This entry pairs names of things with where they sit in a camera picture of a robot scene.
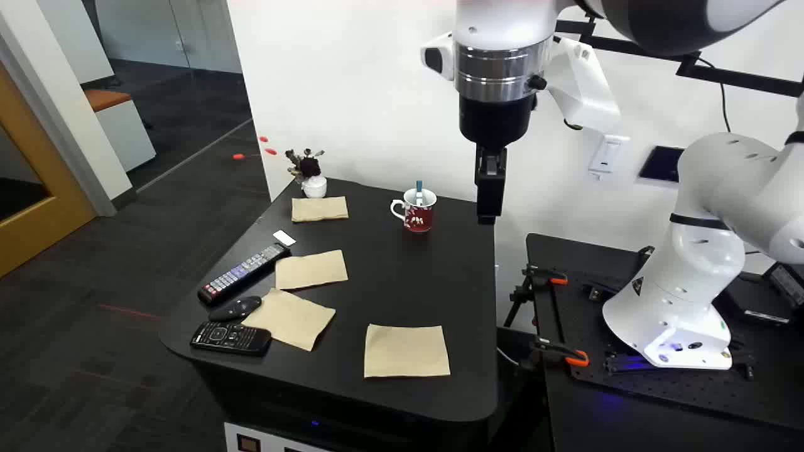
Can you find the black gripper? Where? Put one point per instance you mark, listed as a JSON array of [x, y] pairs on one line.
[[494, 126]]

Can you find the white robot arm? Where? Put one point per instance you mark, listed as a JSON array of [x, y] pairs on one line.
[[736, 190]]

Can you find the red and white mug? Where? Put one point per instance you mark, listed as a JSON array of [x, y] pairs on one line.
[[416, 219]]

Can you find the black orange clamp upper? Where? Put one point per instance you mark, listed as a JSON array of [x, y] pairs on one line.
[[535, 282]]

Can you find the black orange clamp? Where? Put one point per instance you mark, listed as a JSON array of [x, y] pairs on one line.
[[535, 282], [546, 349]]

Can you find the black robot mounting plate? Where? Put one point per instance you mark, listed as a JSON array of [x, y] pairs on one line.
[[766, 383]]

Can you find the white vase with dark flowers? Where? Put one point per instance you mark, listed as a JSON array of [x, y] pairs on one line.
[[308, 172]]

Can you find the tan napkin middle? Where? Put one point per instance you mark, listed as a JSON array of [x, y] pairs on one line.
[[316, 268]]

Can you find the tan napkin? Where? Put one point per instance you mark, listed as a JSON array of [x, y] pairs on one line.
[[290, 319], [316, 268], [321, 209], [406, 351]]

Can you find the tan napkin far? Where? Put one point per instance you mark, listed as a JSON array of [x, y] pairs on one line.
[[321, 209]]

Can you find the tan napkin near right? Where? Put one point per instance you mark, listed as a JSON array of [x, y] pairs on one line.
[[406, 351]]

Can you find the black orange clamp lower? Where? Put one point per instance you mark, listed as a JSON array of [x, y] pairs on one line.
[[546, 349]]

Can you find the small white box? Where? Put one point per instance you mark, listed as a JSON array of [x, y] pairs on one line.
[[286, 239]]

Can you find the long black remote control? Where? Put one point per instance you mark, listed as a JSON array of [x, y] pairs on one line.
[[243, 275]]

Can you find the tan napkin near left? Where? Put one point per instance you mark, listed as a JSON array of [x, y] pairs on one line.
[[290, 319]]

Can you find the small black remote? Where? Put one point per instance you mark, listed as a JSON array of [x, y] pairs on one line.
[[236, 308]]

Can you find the black wide remote control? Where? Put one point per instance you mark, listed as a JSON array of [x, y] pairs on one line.
[[232, 339]]

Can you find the white cabinet orange top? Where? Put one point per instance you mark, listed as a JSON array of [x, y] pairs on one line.
[[125, 126]]

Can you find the white wall outlet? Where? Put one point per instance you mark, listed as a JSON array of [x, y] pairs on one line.
[[607, 157]]

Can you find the black wall panel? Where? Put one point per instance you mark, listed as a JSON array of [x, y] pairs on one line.
[[661, 163]]

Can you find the black overhead rail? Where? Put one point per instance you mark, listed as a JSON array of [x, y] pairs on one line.
[[687, 65]]

